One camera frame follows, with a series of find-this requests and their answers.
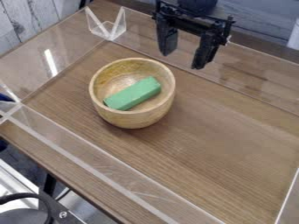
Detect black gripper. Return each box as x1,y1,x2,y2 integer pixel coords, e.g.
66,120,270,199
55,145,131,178
154,0,235,69

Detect green rectangular block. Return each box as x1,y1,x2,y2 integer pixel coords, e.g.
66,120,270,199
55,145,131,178
103,76,162,111

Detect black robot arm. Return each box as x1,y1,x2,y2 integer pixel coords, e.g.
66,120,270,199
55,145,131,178
152,0,236,69

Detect brown wooden bowl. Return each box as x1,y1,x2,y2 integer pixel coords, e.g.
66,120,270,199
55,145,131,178
88,58,176,129

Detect clear acrylic tray walls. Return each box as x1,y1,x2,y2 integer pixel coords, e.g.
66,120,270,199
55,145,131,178
0,2,299,224

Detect black table leg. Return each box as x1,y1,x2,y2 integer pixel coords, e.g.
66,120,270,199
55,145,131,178
43,174,58,197

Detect black cable loop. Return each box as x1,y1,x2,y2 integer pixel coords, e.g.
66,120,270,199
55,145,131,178
0,192,54,224

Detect black metal bracket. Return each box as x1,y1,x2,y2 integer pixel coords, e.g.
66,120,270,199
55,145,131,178
39,191,87,224

